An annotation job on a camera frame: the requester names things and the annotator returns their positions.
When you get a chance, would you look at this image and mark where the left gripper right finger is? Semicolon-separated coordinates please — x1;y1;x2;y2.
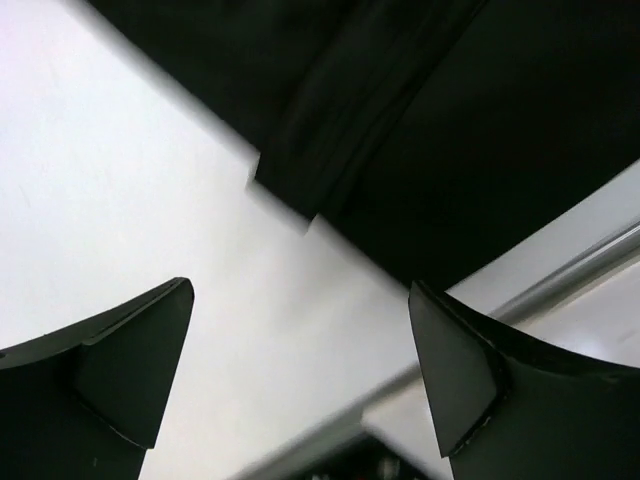
409;282;639;480

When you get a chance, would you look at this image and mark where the aluminium frame rail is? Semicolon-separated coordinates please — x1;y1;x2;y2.
236;219;639;479

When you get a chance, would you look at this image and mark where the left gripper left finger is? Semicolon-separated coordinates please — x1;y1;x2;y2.
1;277;194;480

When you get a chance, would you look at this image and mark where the black t-shirt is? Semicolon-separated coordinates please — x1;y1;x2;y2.
94;0;639;290

